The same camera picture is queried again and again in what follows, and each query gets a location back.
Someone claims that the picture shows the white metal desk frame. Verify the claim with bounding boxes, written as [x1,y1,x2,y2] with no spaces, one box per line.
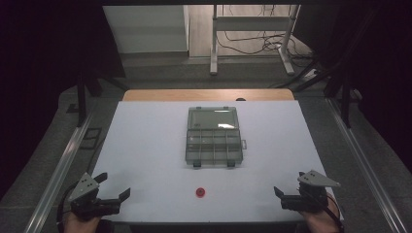
[209,4,301,78]

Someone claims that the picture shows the black metal stand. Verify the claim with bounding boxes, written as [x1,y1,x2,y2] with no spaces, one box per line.
[75,72,89,128]

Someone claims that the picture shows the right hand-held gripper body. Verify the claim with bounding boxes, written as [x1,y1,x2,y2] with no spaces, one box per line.
[281,170,342,215]

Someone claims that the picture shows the person's right hand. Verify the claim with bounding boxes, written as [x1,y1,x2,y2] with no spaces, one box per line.
[303,193,342,233]

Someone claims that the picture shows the white power strip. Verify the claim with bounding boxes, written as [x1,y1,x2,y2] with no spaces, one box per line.
[303,68,321,82]

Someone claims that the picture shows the aluminium rail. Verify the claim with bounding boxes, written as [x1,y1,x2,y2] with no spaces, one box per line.
[23,110,95,233]
[326,97,408,233]

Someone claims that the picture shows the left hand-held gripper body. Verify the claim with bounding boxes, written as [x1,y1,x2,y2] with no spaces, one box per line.
[67,172,123,222]

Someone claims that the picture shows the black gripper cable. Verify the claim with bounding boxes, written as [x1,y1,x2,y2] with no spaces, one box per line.
[300,186,345,233]
[55,183,79,229]

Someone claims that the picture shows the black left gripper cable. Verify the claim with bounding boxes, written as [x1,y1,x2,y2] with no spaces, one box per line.
[55,183,79,229]

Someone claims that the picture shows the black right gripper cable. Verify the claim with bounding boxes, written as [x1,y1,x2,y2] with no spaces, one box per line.
[300,186,345,233]

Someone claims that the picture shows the black floor cables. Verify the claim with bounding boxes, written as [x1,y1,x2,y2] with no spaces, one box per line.
[216,4,315,61]

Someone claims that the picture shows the person's left hand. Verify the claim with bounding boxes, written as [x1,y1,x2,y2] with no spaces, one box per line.
[63,211,102,233]

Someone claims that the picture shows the clear plastic compartment box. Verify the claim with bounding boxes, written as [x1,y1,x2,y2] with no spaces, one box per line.
[185,106,248,169]

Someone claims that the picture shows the white cabinet panel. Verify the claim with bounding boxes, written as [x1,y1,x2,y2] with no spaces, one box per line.
[102,4,189,54]

